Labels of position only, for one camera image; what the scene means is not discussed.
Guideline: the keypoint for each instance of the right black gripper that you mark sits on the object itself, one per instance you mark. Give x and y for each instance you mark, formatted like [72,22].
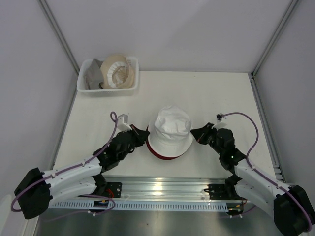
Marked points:
[200,134]

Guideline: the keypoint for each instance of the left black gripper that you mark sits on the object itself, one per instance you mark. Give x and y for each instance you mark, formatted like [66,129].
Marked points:
[141,135]

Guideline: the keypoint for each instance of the dark red bucket hat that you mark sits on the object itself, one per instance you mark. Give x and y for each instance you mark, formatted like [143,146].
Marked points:
[167,148]

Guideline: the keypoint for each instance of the white bucket hat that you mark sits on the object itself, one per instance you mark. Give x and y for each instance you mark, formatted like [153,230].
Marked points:
[172,118]

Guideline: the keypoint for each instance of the beige bucket hat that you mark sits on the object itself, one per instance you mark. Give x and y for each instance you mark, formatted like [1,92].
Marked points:
[117,73]

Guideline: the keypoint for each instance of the grey bucket hat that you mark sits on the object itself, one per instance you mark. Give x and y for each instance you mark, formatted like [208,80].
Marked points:
[93,76]

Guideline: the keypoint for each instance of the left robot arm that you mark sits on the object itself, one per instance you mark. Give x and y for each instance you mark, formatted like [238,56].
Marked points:
[39,190]

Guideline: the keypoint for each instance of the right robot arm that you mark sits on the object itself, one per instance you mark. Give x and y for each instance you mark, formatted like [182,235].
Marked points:
[289,206]

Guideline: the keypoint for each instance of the white plastic basket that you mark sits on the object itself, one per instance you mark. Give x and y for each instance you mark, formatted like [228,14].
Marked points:
[81,86]

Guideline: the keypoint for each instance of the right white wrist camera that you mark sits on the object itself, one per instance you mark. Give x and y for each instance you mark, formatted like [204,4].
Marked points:
[219,123]

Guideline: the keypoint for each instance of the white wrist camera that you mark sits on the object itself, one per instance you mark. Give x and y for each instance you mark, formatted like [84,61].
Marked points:
[122,123]
[219,123]

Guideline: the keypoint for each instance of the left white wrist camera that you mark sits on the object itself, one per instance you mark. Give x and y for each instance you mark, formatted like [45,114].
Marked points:
[122,123]

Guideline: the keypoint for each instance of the aluminium mounting rail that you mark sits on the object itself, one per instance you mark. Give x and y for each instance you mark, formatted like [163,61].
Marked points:
[164,189]

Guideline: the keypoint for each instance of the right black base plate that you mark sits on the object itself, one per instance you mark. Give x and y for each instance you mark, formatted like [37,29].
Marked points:
[221,192]

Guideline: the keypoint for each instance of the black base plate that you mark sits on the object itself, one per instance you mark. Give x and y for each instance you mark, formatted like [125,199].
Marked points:
[221,192]
[113,190]

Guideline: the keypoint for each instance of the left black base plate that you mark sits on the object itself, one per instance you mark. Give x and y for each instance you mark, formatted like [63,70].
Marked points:
[113,190]

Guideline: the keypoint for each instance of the white slotted cable duct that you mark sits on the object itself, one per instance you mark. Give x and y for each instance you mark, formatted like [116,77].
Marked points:
[141,205]

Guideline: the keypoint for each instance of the right aluminium frame post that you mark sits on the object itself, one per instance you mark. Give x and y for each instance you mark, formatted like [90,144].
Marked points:
[293,4]

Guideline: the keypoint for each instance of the aluminium frame post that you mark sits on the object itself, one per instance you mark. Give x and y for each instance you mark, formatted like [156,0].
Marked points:
[49,15]
[293,4]

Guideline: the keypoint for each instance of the left aluminium frame post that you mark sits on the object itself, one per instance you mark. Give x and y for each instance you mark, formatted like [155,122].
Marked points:
[49,15]

